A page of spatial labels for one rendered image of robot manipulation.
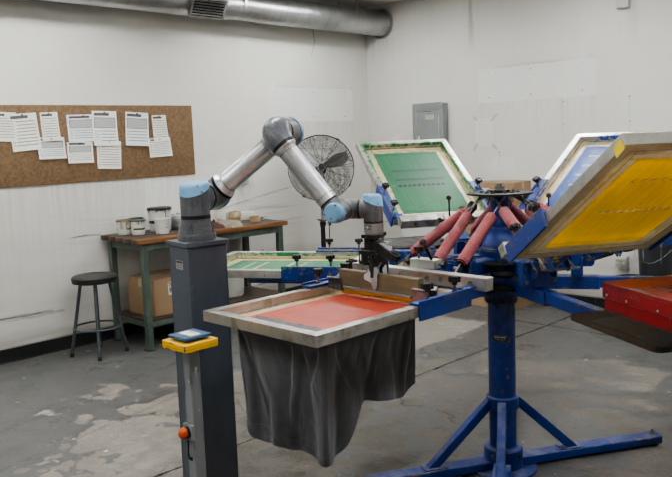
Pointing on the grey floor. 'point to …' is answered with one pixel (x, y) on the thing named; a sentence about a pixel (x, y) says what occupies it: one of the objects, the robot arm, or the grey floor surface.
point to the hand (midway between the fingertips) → (379, 286)
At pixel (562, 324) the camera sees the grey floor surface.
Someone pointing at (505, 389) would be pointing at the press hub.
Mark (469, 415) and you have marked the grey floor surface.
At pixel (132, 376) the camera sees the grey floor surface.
